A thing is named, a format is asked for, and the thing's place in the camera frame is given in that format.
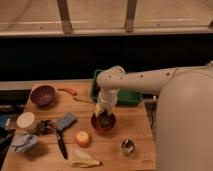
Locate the white cup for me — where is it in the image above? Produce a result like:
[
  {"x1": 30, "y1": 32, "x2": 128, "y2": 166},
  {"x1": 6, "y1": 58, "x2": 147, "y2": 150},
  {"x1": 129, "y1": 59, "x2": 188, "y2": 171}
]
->
[{"x1": 16, "y1": 112, "x2": 37, "y2": 132}]

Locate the orange carrot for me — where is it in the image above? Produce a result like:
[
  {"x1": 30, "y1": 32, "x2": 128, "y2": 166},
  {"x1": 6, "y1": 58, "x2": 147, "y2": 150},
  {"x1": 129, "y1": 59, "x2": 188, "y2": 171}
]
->
[{"x1": 58, "y1": 88, "x2": 77, "y2": 96}]

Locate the black eraser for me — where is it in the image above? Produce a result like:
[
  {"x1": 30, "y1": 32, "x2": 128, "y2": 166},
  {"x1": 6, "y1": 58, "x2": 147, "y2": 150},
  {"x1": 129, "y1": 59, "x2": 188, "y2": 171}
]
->
[{"x1": 100, "y1": 114, "x2": 111, "y2": 128}]

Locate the red bowl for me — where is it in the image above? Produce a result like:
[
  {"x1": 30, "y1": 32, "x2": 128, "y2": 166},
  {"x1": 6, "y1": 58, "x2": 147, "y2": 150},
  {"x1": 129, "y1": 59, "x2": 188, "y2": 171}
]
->
[{"x1": 91, "y1": 111, "x2": 116, "y2": 133}]

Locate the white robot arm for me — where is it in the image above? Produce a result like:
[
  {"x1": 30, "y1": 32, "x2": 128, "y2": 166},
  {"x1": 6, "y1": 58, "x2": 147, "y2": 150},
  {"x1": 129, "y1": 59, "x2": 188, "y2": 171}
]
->
[{"x1": 97, "y1": 61, "x2": 213, "y2": 171}]

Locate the black binder clip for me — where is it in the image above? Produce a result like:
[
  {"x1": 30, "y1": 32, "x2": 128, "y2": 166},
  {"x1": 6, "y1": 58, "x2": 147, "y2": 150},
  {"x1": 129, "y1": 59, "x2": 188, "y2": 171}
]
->
[{"x1": 37, "y1": 120, "x2": 55, "y2": 135}]

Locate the light blue cloth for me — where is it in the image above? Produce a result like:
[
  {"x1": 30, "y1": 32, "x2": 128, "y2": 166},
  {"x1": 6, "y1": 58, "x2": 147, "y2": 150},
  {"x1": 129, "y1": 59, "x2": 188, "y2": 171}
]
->
[{"x1": 12, "y1": 134, "x2": 38, "y2": 153}]

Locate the black handled knife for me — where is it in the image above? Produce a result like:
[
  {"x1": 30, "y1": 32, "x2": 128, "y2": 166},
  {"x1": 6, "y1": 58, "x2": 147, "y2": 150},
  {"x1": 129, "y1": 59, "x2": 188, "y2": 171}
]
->
[{"x1": 56, "y1": 130, "x2": 68, "y2": 160}]

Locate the wooden cutting board table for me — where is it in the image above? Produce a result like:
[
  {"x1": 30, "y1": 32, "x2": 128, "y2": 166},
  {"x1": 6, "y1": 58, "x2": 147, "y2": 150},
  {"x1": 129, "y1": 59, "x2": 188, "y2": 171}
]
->
[{"x1": 1, "y1": 81, "x2": 155, "y2": 171}]

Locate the purple bowl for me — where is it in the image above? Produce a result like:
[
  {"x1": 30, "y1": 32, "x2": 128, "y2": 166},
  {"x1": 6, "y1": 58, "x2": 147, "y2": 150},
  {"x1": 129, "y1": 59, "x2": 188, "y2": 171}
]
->
[{"x1": 30, "y1": 85, "x2": 56, "y2": 107}]

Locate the green plastic tray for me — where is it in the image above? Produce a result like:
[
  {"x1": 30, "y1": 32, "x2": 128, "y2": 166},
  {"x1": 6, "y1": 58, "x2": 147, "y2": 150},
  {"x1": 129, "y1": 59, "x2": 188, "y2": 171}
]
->
[{"x1": 90, "y1": 69, "x2": 143, "y2": 106}]

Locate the yellow banana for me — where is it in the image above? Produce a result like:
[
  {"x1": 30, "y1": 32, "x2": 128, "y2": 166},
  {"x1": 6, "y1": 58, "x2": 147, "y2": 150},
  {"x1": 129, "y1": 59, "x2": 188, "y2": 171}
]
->
[{"x1": 70, "y1": 149, "x2": 102, "y2": 168}]

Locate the blue sponge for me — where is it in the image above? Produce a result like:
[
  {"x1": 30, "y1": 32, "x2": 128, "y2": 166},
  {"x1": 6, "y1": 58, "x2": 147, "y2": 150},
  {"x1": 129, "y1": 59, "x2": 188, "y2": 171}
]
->
[{"x1": 56, "y1": 113, "x2": 76, "y2": 131}]

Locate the small yellow green utensil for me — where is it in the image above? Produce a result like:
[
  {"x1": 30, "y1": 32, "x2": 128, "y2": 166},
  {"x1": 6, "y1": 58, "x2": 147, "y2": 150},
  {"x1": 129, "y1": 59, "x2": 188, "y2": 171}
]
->
[{"x1": 73, "y1": 96, "x2": 94, "y2": 104}]

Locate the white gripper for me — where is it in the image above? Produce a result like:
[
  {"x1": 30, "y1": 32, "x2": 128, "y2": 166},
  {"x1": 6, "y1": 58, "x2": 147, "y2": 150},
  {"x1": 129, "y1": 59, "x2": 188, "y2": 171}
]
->
[{"x1": 95, "y1": 89, "x2": 118, "y2": 117}]

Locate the shiny metal cup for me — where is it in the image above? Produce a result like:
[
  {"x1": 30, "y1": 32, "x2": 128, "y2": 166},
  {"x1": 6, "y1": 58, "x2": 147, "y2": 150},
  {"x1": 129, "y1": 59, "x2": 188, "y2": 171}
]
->
[{"x1": 121, "y1": 139, "x2": 135, "y2": 156}]

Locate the yellow red apple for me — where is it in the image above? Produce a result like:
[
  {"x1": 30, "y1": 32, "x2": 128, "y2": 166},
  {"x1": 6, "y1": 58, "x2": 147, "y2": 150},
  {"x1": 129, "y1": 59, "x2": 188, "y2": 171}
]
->
[{"x1": 76, "y1": 131, "x2": 90, "y2": 147}]

